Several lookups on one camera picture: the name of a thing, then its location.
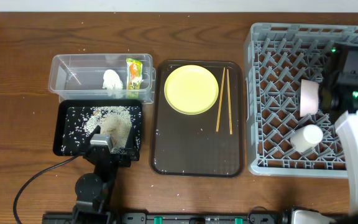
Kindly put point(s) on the grey dishwasher rack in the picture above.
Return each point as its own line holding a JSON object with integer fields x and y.
{"x": 277, "y": 58}

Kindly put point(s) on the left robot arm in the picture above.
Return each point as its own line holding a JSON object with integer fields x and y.
{"x": 93, "y": 190}

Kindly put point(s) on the spilled rice pile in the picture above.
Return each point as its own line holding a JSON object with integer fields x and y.
{"x": 116, "y": 124}

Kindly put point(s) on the right wooden chopstick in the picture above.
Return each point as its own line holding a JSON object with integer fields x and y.
{"x": 229, "y": 102}

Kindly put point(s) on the black plastic tray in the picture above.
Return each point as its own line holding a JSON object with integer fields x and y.
{"x": 61, "y": 130}

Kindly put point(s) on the white napkin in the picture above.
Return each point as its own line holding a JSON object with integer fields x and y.
{"x": 112, "y": 81}

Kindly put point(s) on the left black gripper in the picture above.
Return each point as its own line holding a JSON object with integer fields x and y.
{"x": 110, "y": 154}

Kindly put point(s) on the brown serving tray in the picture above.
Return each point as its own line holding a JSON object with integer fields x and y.
{"x": 189, "y": 144}

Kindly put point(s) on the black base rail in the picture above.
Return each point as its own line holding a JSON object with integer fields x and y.
{"x": 299, "y": 216}

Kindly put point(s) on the green orange snack wrapper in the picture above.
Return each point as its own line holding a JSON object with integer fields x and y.
{"x": 134, "y": 77}

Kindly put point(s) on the left wooden chopstick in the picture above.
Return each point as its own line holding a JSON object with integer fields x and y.
{"x": 220, "y": 100}

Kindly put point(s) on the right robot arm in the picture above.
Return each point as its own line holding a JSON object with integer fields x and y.
{"x": 338, "y": 96}

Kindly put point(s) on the clear plastic bin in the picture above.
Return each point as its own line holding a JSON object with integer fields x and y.
{"x": 80, "y": 76}

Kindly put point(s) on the wooden chopstick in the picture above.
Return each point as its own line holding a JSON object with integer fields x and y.
{"x": 229, "y": 102}
{"x": 220, "y": 100}

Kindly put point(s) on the yellow plate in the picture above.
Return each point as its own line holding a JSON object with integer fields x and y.
{"x": 191, "y": 89}

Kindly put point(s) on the white cup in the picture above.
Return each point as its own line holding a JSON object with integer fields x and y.
{"x": 306, "y": 138}

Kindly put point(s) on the pink white bowl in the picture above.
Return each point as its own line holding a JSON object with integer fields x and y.
{"x": 309, "y": 98}

